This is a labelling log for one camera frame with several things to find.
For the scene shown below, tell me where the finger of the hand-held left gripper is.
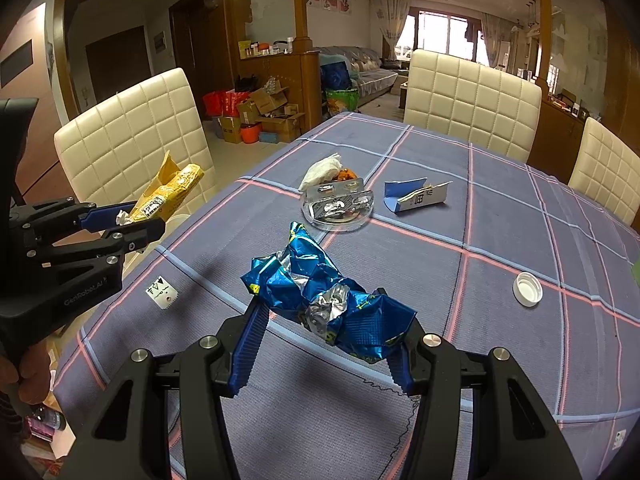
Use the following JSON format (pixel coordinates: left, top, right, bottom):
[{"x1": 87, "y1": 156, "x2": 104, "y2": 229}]
[
  {"x1": 27, "y1": 216, "x2": 167, "y2": 271},
  {"x1": 9, "y1": 198, "x2": 137, "y2": 242}
]

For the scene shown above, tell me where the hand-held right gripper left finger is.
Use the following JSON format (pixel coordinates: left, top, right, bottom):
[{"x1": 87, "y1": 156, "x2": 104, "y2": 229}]
[{"x1": 70, "y1": 301, "x2": 273, "y2": 480}]

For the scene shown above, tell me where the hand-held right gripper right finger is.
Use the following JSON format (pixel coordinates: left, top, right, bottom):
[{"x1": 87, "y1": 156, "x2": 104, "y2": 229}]
[{"x1": 387, "y1": 319, "x2": 584, "y2": 480}]

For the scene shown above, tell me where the yellow snack wrapper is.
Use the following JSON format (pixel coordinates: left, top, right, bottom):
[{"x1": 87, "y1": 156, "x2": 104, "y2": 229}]
[{"x1": 116, "y1": 151, "x2": 206, "y2": 227}]

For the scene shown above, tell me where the blue foil wrapper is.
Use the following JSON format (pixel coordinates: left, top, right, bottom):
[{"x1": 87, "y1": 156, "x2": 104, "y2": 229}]
[{"x1": 241, "y1": 221, "x2": 418, "y2": 365}]

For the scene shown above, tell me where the person's left hand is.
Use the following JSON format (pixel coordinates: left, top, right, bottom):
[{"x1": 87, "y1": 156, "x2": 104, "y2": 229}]
[{"x1": 14, "y1": 344, "x2": 54, "y2": 406}]

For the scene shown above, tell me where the white tablecloth tag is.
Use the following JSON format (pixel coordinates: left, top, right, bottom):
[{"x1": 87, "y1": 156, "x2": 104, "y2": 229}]
[{"x1": 145, "y1": 274, "x2": 179, "y2": 310}]

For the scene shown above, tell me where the cream quilted dining chair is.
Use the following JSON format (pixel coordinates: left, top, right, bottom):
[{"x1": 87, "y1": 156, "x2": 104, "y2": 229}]
[
  {"x1": 54, "y1": 67, "x2": 217, "y2": 233},
  {"x1": 402, "y1": 49, "x2": 544, "y2": 164},
  {"x1": 567, "y1": 116, "x2": 640, "y2": 228}
]

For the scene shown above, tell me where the blue plaid tablecloth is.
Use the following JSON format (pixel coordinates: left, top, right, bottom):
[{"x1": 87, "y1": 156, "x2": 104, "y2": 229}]
[{"x1": 52, "y1": 111, "x2": 640, "y2": 480}]

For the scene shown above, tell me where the white bottle cap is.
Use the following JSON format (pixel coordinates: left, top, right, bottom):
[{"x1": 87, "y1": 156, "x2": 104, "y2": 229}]
[{"x1": 512, "y1": 271, "x2": 544, "y2": 307}]

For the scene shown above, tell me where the red bag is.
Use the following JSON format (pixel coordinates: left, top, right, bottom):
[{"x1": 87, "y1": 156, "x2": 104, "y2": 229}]
[{"x1": 202, "y1": 89, "x2": 251, "y2": 122}]

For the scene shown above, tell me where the silver foil blister pack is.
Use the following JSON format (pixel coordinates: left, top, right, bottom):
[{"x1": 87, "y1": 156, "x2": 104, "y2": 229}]
[{"x1": 300, "y1": 189, "x2": 376, "y2": 234}]

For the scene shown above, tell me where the blue and white carton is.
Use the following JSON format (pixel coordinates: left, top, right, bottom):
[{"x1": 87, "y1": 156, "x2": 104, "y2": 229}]
[{"x1": 383, "y1": 177, "x2": 454, "y2": 216}]

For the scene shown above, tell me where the pile of cardboard boxes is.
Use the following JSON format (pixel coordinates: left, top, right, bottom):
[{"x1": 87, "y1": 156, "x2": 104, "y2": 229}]
[{"x1": 219, "y1": 86, "x2": 307, "y2": 144}]

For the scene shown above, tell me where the crumpled white tissue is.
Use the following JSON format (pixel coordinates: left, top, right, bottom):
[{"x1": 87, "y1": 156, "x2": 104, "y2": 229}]
[{"x1": 298, "y1": 155, "x2": 346, "y2": 194}]

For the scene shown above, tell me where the wooden partition counter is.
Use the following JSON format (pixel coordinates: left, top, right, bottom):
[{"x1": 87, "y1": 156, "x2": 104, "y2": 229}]
[{"x1": 237, "y1": 52, "x2": 321, "y2": 132}]

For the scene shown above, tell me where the colourful woven bag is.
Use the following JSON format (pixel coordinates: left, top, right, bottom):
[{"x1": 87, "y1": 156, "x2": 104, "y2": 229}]
[{"x1": 325, "y1": 87, "x2": 360, "y2": 114}]

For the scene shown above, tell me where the blue bag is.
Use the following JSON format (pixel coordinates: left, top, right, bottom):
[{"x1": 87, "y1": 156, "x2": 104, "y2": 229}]
[{"x1": 320, "y1": 62, "x2": 352, "y2": 91}]

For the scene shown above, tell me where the grey sofa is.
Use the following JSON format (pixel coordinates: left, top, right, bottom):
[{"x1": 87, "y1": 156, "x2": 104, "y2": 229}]
[{"x1": 314, "y1": 45, "x2": 412, "y2": 99}]

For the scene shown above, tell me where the wooden pillar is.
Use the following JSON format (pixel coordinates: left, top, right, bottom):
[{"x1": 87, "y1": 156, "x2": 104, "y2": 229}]
[
  {"x1": 292, "y1": 0, "x2": 316, "y2": 54},
  {"x1": 532, "y1": 0, "x2": 554, "y2": 82}
]

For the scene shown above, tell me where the patterned curtain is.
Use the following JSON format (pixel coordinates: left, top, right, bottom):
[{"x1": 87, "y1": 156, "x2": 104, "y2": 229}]
[
  {"x1": 369, "y1": 0, "x2": 412, "y2": 62},
  {"x1": 481, "y1": 14, "x2": 507, "y2": 67}
]

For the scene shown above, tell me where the window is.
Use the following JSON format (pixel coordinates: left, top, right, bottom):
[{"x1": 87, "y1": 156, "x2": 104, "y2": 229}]
[{"x1": 406, "y1": 7, "x2": 489, "y2": 67}]

